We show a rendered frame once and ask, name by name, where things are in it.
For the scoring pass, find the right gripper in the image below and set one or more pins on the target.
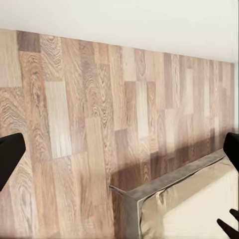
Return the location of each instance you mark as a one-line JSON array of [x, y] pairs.
[[232, 233]]

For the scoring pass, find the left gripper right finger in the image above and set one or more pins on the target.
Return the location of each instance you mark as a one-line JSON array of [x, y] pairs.
[[231, 148]]

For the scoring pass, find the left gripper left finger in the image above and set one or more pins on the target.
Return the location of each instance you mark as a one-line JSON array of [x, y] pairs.
[[12, 148]]

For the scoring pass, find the bed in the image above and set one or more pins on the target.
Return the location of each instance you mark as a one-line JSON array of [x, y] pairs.
[[185, 203]]

